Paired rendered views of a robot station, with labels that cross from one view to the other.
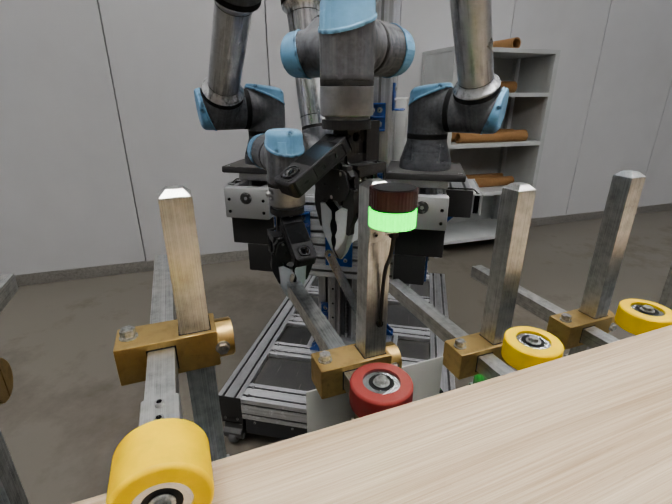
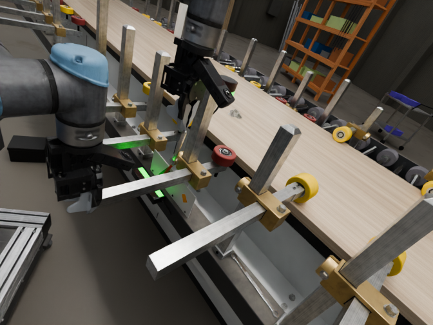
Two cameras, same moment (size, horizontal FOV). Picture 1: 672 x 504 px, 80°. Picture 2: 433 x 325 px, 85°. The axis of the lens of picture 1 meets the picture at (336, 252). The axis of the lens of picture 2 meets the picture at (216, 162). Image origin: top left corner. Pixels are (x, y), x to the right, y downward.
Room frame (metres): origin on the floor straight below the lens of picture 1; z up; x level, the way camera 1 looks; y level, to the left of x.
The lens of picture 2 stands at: (0.79, 0.51, 1.30)
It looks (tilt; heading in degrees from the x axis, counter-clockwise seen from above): 34 degrees down; 238
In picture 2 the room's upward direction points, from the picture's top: 22 degrees clockwise
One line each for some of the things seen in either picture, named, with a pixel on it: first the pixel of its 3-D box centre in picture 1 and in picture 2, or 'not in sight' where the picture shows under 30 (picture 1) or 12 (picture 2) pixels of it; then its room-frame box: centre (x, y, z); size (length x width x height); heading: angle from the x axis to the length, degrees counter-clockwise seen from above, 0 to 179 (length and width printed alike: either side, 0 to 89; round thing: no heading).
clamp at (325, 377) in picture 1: (357, 367); (192, 169); (0.52, -0.03, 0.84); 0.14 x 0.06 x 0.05; 111
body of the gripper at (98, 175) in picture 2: (287, 232); (76, 164); (0.83, 0.11, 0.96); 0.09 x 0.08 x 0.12; 21
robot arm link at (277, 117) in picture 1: (263, 107); not in sight; (1.32, 0.22, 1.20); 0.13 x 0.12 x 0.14; 118
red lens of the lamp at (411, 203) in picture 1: (393, 196); (226, 83); (0.49, -0.07, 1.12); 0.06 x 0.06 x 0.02
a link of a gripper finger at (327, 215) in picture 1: (341, 226); (176, 114); (0.62, -0.01, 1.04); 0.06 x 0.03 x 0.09; 131
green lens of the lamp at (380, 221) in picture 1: (392, 216); not in sight; (0.49, -0.07, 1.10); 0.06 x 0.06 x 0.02
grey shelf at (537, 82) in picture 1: (477, 155); not in sight; (3.39, -1.17, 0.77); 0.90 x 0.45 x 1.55; 108
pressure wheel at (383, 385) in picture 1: (379, 413); (220, 164); (0.41, -0.06, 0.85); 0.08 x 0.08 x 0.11
